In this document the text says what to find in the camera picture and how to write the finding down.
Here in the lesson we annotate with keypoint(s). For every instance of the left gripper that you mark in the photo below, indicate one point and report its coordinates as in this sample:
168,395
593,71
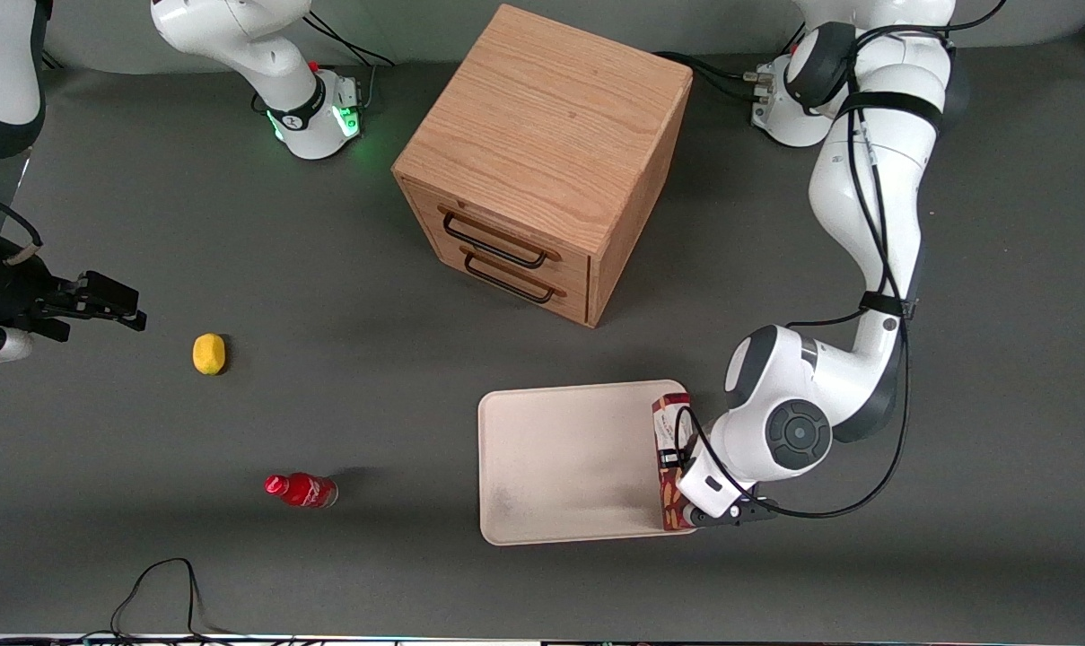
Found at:
688,447

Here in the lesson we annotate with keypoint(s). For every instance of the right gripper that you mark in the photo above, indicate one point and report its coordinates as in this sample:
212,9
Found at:
5,290

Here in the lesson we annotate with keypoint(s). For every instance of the red cookie box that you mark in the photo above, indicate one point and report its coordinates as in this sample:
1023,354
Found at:
669,422

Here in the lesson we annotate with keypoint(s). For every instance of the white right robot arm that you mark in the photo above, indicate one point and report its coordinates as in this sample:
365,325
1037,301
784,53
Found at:
264,54

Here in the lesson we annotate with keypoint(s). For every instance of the beige plastic tray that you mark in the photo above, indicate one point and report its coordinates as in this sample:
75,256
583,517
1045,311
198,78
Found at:
569,462

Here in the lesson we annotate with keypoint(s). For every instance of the yellow lemon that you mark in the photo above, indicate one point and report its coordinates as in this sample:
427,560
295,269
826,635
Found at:
208,353

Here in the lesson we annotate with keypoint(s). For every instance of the wooden drawer front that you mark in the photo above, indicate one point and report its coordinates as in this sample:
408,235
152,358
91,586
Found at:
573,301
434,215

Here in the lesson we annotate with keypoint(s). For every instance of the red soda bottle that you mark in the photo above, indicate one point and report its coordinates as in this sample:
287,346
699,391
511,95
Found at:
304,490

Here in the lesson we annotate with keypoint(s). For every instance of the wooden drawer cabinet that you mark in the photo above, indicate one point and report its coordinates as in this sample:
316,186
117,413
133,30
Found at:
542,117

